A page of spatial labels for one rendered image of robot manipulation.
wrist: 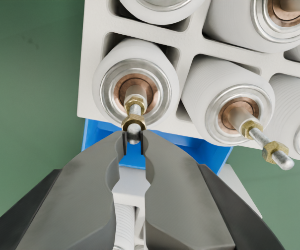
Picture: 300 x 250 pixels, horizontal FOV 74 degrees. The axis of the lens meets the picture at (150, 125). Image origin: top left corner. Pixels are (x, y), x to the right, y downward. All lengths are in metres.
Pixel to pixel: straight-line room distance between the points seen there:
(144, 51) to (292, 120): 0.20
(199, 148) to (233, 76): 0.35
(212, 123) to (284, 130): 0.10
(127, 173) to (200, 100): 0.27
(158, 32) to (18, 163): 0.53
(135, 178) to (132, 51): 0.30
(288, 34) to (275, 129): 0.13
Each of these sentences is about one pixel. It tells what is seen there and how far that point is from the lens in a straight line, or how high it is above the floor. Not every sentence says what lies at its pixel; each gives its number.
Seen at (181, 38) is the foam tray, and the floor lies 0.18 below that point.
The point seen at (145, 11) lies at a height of 0.25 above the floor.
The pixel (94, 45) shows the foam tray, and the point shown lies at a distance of 0.28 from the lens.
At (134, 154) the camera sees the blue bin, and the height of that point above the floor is 0.08.
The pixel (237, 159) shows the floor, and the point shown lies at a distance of 0.64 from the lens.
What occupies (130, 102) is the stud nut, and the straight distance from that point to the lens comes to 0.18.
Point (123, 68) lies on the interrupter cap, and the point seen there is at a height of 0.25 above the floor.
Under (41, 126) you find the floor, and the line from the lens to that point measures 0.57.
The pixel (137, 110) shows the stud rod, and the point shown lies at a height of 0.30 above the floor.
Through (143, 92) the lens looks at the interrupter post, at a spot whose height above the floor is 0.27.
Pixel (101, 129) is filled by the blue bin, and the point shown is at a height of 0.01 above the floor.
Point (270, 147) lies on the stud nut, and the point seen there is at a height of 0.32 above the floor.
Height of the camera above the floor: 0.45
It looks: 62 degrees down
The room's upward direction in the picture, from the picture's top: 174 degrees clockwise
